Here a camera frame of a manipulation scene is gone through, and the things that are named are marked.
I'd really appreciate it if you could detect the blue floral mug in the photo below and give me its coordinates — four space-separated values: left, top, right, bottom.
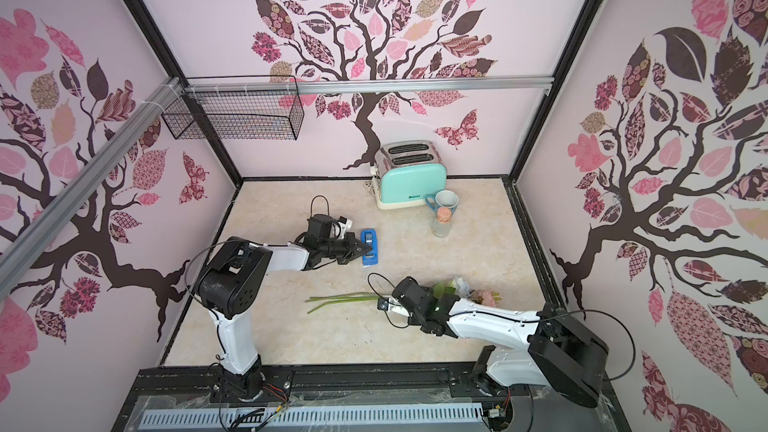
425 189 460 214

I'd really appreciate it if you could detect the aluminium frame rail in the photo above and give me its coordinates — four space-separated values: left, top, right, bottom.
1 75 554 297

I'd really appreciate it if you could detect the mint green toaster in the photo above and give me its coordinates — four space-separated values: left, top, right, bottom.
371 140 448 210

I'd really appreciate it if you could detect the glass jar pink lid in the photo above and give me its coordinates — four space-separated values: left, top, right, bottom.
431 207 453 238

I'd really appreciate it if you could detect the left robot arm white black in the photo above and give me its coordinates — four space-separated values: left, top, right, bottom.
191 214 378 377

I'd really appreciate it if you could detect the black wire basket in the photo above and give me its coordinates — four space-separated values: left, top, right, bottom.
162 75 304 141

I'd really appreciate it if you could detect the white slotted cable duct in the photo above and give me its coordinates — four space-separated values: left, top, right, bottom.
128 403 485 431

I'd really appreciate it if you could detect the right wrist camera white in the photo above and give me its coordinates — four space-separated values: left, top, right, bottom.
377 297 411 318

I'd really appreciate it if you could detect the artificial flower bouquet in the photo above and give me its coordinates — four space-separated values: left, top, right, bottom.
306 277 502 314

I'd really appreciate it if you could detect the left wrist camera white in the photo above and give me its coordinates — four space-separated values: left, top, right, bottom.
329 216 352 240

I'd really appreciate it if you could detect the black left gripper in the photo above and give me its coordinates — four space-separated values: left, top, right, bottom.
321 232 373 265

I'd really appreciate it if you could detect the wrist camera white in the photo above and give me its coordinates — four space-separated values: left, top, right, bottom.
329 216 352 240
377 297 411 318

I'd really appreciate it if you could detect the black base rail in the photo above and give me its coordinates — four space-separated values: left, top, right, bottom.
111 362 630 431

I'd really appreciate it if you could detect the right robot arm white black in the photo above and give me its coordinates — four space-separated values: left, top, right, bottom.
377 276 609 408

